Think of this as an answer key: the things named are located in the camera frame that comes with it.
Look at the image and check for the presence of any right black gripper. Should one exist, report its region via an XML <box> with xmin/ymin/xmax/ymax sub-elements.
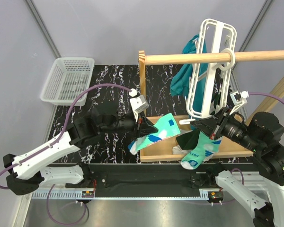
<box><xmin>190</xmin><ymin>105</ymin><xmax>262</xmax><ymax>151</ymax></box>

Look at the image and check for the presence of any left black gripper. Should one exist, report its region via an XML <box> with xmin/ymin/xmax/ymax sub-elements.
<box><xmin>100</xmin><ymin>110</ymin><xmax>159</xmax><ymax>141</ymax></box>

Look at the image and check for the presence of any mint green sock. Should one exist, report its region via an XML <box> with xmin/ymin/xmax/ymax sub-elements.
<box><xmin>128</xmin><ymin>113</ymin><xmax>180</xmax><ymax>155</ymax></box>
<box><xmin>180</xmin><ymin>132</ymin><xmax>222</xmax><ymax>170</ymax></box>

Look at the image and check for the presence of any white plastic clip hanger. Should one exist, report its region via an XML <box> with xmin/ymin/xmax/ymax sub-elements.
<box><xmin>179</xmin><ymin>18</ymin><xmax>237</xmax><ymax>125</ymax></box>

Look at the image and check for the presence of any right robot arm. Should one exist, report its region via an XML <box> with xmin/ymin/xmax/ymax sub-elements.
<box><xmin>191</xmin><ymin>107</ymin><xmax>284</xmax><ymax>227</ymax></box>

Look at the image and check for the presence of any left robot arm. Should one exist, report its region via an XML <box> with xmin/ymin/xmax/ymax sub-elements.
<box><xmin>3</xmin><ymin>113</ymin><xmax>159</xmax><ymax>195</ymax></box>

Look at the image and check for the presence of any teal shirt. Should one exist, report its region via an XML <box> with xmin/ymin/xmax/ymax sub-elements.
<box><xmin>170</xmin><ymin>35</ymin><xmax>206</xmax><ymax>112</ymax></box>

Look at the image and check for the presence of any white perforated plastic basket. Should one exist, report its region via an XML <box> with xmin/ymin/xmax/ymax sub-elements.
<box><xmin>40</xmin><ymin>57</ymin><xmax>95</xmax><ymax>106</ymax></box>

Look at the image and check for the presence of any wooden hanging rod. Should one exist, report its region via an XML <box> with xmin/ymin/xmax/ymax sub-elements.
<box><xmin>145</xmin><ymin>50</ymin><xmax>284</xmax><ymax>65</ymax></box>

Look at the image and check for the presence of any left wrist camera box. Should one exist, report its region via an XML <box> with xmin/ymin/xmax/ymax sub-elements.
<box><xmin>129</xmin><ymin>88</ymin><xmax>149</xmax><ymax>121</ymax></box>

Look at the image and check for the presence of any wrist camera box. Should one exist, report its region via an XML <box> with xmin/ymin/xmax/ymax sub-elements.
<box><xmin>129</xmin><ymin>88</ymin><xmax>149</xmax><ymax>121</ymax></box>
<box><xmin>230</xmin><ymin>91</ymin><xmax>249</xmax><ymax>115</ymax></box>

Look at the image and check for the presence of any wooden rack frame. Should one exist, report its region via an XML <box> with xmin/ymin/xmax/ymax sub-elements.
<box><xmin>138</xmin><ymin>49</ymin><xmax>284</xmax><ymax>164</ymax></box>

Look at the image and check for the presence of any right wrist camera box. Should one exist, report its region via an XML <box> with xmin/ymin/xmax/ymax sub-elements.
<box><xmin>230</xmin><ymin>91</ymin><xmax>249</xmax><ymax>115</ymax></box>

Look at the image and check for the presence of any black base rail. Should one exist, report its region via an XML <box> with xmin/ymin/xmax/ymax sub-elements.
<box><xmin>62</xmin><ymin>164</ymin><xmax>222</xmax><ymax>202</ymax></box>

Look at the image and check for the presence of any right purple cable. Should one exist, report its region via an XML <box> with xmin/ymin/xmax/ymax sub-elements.
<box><xmin>247</xmin><ymin>92</ymin><xmax>284</xmax><ymax>114</ymax></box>

